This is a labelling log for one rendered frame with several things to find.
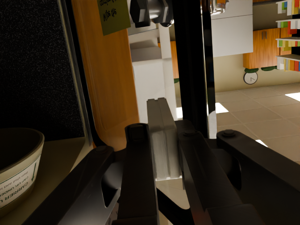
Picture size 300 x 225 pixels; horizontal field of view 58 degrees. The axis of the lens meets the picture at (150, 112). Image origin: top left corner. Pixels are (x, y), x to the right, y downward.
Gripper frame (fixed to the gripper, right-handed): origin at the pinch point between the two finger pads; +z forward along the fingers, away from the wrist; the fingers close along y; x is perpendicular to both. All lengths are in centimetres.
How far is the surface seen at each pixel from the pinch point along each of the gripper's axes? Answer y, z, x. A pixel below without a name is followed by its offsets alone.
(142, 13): -0.2, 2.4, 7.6
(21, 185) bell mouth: -14.2, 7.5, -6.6
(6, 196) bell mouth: -15.0, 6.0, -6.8
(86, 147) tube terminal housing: -11.5, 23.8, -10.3
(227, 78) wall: 169, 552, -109
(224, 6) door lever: 6.2, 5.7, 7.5
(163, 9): 1.2, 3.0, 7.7
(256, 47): 218, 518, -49
